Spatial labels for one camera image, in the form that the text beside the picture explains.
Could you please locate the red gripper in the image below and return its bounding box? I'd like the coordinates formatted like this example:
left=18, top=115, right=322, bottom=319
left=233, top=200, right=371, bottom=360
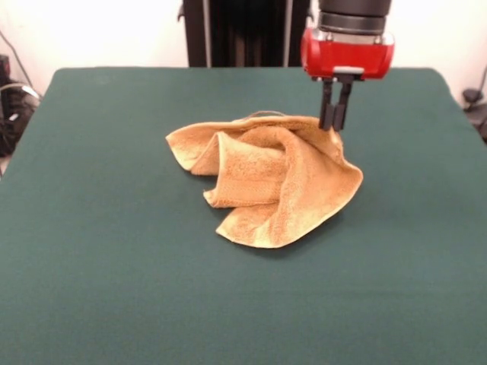
left=300, top=28, right=396, bottom=132

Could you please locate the black floor device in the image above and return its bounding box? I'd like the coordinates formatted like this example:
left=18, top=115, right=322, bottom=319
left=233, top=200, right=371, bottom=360
left=462, top=88, right=487, bottom=144

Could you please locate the dark green table cloth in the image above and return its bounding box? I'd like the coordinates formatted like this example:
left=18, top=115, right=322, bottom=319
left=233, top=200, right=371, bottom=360
left=0, top=66, right=487, bottom=365

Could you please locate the black cable heap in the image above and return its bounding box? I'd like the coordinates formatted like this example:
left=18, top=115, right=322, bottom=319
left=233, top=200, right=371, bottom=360
left=0, top=78, right=41, bottom=157

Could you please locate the tan terry towel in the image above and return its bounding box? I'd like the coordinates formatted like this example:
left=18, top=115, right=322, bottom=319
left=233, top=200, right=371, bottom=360
left=165, top=109, right=364, bottom=250

